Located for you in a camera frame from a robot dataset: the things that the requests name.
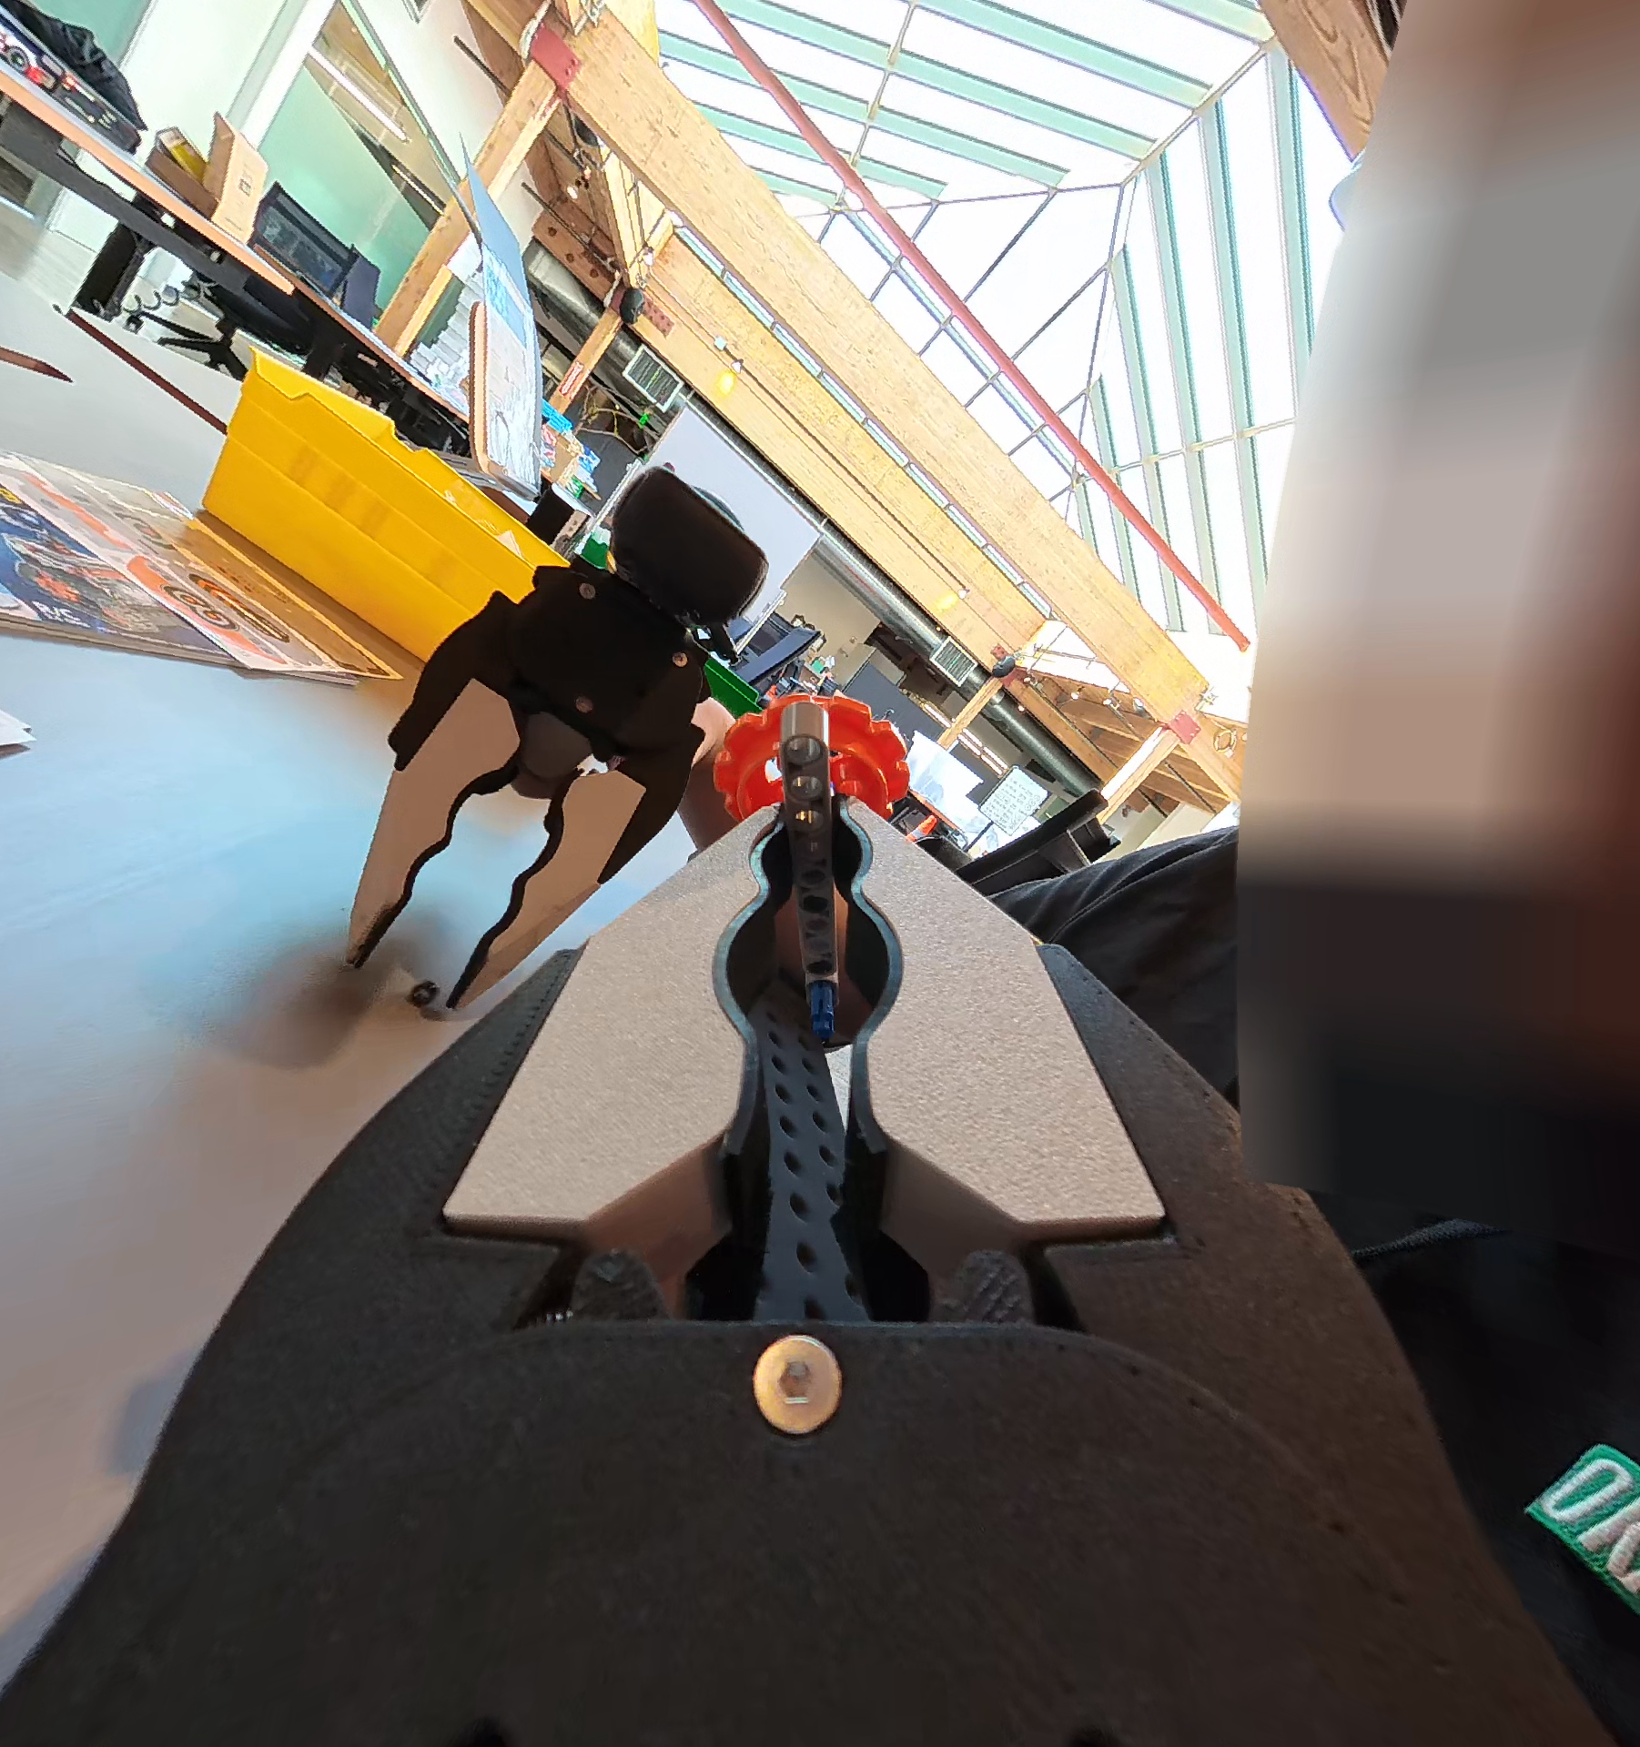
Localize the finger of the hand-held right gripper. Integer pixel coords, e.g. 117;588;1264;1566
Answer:
445;748;671;1016
347;676;532;972

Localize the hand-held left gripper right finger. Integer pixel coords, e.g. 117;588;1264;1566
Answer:
834;798;1168;1320

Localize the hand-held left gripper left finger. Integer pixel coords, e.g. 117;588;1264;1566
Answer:
445;805;785;1320

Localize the orange gear wheel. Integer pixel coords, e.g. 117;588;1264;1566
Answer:
714;694;911;830

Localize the grey beam assembly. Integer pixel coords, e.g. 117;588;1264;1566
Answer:
782;696;858;1049

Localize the person's right forearm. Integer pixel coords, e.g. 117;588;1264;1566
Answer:
680;699;747;856

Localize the brown sticker sheet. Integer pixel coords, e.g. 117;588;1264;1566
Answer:
192;512;409;683

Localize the white whiteboard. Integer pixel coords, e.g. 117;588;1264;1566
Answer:
656;406;824;590

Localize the black office chair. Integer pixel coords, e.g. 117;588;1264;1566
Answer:
964;792;1111;890

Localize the white orange sticker sheet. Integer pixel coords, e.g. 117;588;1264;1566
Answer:
0;443;361;679

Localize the yellow plastic bin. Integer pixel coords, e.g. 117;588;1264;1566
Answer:
203;348;572;667

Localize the blue instruction booklet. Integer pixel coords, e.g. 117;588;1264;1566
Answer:
0;450;197;659

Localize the red ceiling pipe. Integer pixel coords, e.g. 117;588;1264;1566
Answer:
691;0;1255;652

